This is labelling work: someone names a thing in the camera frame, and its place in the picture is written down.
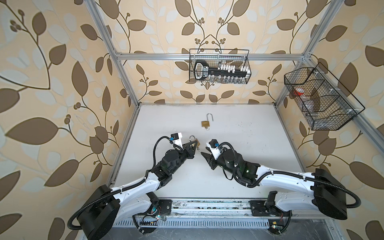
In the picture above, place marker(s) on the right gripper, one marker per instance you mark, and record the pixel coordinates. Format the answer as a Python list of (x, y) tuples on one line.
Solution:
[(210, 159)]

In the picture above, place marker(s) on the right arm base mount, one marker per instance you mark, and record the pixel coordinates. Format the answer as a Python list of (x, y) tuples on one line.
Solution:
[(264, 208)]

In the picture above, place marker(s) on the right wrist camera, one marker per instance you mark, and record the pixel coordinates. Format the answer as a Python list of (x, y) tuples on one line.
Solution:
[(215, 148)]

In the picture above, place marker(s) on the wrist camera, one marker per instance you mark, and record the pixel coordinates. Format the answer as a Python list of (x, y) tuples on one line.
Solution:
[(176, 141), (215, 148)]

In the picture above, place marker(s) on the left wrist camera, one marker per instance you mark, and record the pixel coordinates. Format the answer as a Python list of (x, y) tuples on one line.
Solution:
[(176, 141)]

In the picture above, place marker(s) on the large brass padlock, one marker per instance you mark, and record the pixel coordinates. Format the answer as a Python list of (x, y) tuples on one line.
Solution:
[(206, 123)]

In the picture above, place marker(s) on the back wire basket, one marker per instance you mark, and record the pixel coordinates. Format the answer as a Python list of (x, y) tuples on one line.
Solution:
[(216, 57)]

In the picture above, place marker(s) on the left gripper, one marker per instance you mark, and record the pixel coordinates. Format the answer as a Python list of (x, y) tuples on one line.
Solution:
[(187, 149)]

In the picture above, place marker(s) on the black socket set holder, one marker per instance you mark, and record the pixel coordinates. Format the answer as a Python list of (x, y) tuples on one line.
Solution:
[(203, 70)]

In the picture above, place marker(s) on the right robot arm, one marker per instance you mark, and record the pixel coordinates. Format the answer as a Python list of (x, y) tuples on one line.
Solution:
[(317, 191)]

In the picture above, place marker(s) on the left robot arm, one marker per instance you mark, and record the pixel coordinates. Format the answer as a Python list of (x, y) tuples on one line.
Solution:
[(96, 225)]

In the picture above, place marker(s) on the red capped jar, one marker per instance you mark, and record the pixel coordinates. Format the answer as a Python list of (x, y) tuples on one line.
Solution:
[(297, 92)]

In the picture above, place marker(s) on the small brass padlock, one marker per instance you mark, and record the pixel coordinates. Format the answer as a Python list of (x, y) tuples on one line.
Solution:
[(192, 138)]

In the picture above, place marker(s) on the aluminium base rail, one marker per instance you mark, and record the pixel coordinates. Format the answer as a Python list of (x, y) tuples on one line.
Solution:
[(190, 207)]

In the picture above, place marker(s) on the wire basket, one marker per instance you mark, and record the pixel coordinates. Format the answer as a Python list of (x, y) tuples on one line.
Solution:
[(216, 57), (328, 104)]

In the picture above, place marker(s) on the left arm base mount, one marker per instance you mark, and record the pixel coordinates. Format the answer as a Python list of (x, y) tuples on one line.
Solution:
[(162, 207)]

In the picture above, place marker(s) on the right wire basket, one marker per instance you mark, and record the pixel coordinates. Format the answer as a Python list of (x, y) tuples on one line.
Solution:
[(328, 104)]

